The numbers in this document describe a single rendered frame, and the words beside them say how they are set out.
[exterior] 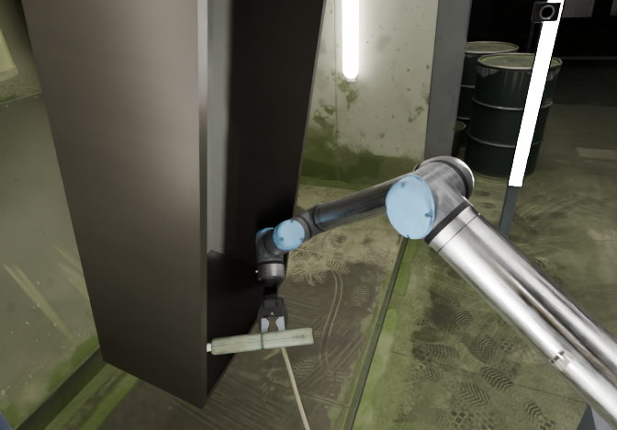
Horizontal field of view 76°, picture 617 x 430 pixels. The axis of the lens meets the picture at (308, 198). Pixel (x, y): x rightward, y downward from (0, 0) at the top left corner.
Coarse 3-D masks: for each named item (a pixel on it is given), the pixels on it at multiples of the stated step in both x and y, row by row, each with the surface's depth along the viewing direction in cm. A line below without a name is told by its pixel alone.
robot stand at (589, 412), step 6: (588, 408) 91; (588, 414) 94; (594, 414) 88; (582, 420) 97; (588, 420) 94; (594, 420) 87; (600, 420) 87; (582, 426) 97; (588, 426) 93; (594, 426) 87; (600, 426) 86; (606, 426) 86
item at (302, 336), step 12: (228, 336) 121; (240, 336) 121; (252, 336) 120; (264, 336) 120; (276, 336) 120; (288, 336) 120; (300, 336) 119; (312, 336) 121; (216, 348) 119; (228, 348) 119; (240, 348) 119; (252, 348) 119; (264, 348) 120
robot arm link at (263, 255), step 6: (270, 228) 135; (258, 234) 135; (264, 234) 133; (258, 240) 135; (258, 246) 134; (258, 252) 134; (264, 252) 132; (258, 258) 133; (264, 258) 131; (270, 258) 131; (276, 258) 132; (282, 258) 134; (258, 264) 133; (264, 264) 131; (282, 264) 133
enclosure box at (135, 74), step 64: (64, 0) 64; (128, 0) 60; (192, 0) 57; (256, 0) 113; (320, 0) 107; (64, 64) 71; (128, 64) 66; (192, 64) 62; (256, 64) 123; (64, 128) 79; (128, 128) 73; (192, 128) 67; (256, 128) 134; (128, 192) 81; (192, 192) 75; (256, 192) 147; (128, 256) 92; (192, 256) 83; (256, 256) 162; (128, 320) 105; (192, 320) 94; (256, 320) 140; (192, 384) 109
